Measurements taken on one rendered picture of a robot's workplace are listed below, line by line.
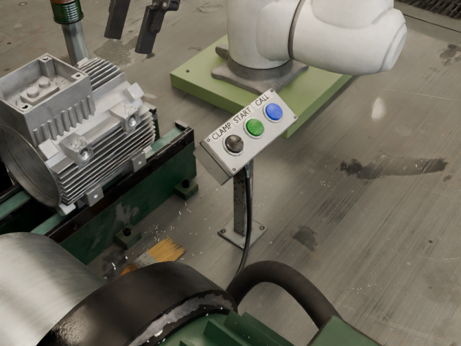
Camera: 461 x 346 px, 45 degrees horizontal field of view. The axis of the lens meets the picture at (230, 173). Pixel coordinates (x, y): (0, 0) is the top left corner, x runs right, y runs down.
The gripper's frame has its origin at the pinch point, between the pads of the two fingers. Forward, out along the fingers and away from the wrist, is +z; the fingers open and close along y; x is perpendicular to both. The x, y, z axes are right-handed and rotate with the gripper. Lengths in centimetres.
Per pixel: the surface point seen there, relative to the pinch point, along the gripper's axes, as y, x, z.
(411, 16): -47, 272, -18
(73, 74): -4.6, -5.0, 9.6
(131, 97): 0.6, 3.2, 11.2
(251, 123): 19.9, 9.5, 7.8
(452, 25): -24, 276, -21
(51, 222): -1.9, -5.1, 34.4
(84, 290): 27.8, -26.9, 21.3
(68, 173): 3.3, -9.0, 22.2
